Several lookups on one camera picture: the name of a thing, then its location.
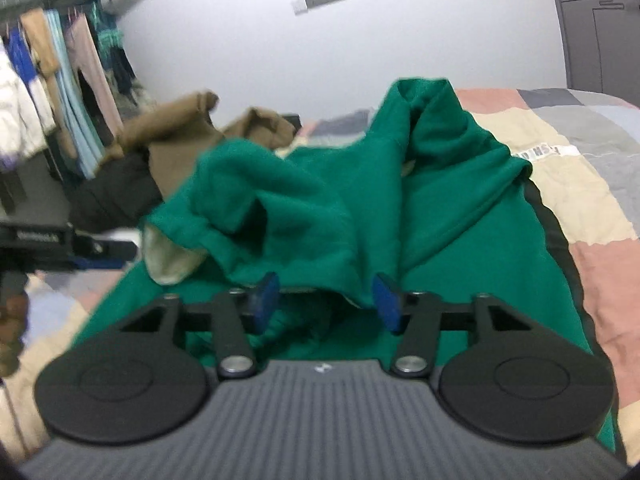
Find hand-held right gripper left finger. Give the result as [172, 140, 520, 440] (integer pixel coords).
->
[117, 272, 280, 380]

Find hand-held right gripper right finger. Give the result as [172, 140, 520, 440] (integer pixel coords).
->
[372, 273, 543, 377]

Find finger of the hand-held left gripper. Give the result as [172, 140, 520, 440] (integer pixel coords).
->
[75, 230, 141, 267]

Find green hoodie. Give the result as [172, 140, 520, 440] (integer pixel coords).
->
[70, 77, 616, 461]

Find dark hanging clothes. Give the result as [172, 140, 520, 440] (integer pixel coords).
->
[107, 47, 139, 97]

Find teal clothes hangers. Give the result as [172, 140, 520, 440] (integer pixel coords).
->
[92, 2, 126, 57]

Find person's left hand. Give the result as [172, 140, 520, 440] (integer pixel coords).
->
[0, 295, 28, 378]

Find black jacket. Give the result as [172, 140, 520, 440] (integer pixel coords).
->
[67, 152, 166, 233]

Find brown coat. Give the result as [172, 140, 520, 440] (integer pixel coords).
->
[102, 90, 298, 201]

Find light blue hanging garment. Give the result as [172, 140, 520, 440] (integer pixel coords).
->
[45, 10, 106, 179]

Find pink hanging trousers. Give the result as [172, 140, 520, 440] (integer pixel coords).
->
[65, 14, 123, 136]

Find brown hanging garment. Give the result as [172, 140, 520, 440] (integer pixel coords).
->
[20, 9, 65, 136]

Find patchwork bed blanket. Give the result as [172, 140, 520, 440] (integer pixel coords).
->
[0, 87, 640, 471]

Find grey door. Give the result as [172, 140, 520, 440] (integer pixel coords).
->
[545, 0, 640, 106]

